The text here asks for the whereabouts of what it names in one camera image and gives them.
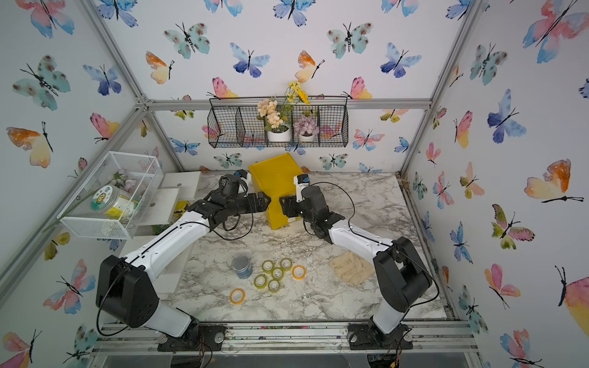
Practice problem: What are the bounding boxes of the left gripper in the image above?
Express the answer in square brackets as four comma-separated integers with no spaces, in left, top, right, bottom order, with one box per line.
[225,192,271,219]

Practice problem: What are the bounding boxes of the yellow drawer cabinet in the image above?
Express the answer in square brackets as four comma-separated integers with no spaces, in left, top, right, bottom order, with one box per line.
[249,153,303,230]

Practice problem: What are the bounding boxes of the orange tape roll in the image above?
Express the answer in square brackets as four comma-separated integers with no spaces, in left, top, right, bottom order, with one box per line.
[229,288,245,305]
[291,265,307,281]

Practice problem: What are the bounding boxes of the orange tape roll front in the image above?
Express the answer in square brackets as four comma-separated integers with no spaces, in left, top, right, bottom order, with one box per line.
[229,288,245,305]

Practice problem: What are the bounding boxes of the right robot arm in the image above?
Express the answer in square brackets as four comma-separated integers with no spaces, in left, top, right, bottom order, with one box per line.
[279,185,434,351]

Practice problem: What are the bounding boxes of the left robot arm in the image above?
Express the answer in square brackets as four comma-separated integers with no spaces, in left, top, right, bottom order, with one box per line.
[96,170,271,343]

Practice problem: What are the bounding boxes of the green tape roll front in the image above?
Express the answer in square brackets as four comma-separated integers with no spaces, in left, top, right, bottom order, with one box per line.
[268,279,281,293]

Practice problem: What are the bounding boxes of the peach flowers white pot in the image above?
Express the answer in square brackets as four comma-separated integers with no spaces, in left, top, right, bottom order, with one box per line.
[256,99,292,144]

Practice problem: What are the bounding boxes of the yellow toy on shelf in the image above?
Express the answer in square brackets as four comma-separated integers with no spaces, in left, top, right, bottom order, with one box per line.
[173,201,190,221]

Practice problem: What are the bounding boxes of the white stepped shelf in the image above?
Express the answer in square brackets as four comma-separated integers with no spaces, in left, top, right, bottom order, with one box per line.
[114,172,200,299]

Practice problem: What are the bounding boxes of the pink flowers white pot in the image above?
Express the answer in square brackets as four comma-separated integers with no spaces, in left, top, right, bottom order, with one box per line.
[294,116,320,143]

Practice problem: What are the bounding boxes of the beige work glove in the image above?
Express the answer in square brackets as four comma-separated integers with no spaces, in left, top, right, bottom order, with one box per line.
[330,251,375,287]

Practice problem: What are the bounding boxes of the yellow artificial flower stem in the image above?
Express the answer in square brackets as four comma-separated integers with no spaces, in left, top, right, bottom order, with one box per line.
[281,80,311,117]

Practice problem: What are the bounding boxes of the green lid plastic jar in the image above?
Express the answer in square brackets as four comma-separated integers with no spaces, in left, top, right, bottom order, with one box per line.
[90,185,138,222]

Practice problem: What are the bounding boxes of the clear mesh storage box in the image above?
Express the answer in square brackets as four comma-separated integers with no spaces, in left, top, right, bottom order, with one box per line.
[58,151,164,240]

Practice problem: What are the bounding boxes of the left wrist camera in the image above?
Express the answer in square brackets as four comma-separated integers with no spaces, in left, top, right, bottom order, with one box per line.
[233,170,249,181]

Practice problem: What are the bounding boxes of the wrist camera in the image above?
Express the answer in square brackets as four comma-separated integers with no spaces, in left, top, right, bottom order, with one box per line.
[233,170,249,181]
[293,173,310,202]

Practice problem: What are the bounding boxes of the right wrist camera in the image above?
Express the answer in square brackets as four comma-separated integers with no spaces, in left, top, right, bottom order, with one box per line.
[293,173,310,202]

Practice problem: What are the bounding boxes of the black wire wall basket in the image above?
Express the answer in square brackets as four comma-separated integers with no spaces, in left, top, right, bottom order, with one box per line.
[204,95,349,149]

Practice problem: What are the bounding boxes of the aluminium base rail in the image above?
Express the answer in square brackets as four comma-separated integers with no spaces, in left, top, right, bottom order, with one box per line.
[90,320,483,367]

